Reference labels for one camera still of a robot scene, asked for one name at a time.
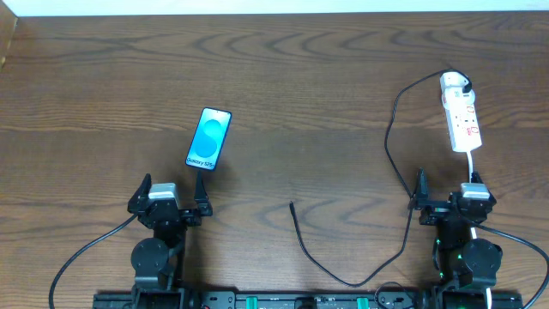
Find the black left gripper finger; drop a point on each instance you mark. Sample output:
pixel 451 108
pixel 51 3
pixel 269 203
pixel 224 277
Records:
pixel 141 194
pixel 201 196

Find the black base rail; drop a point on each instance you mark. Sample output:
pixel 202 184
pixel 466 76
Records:
pixel 231 300

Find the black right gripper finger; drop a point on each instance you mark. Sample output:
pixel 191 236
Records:
pixel 475 178
pixel 421 191

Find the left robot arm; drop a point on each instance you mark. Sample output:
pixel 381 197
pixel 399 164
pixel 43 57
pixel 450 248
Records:
pixel 157 261

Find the white USB charger adapter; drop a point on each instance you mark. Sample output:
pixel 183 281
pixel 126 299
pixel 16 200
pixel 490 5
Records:
pixel 455 86

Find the white power strip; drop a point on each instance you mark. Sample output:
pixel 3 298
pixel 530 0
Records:
pixel 464 128

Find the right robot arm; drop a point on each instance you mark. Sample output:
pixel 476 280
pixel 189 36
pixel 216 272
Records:
pixel 467 264

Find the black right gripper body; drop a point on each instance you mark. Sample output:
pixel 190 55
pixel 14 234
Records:
pixel 449 213

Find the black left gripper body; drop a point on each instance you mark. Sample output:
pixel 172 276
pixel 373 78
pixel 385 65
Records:
pixel 170 215

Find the blue screen Samsung smartphone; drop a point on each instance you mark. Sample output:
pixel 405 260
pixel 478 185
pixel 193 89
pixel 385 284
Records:
pixel 209 138

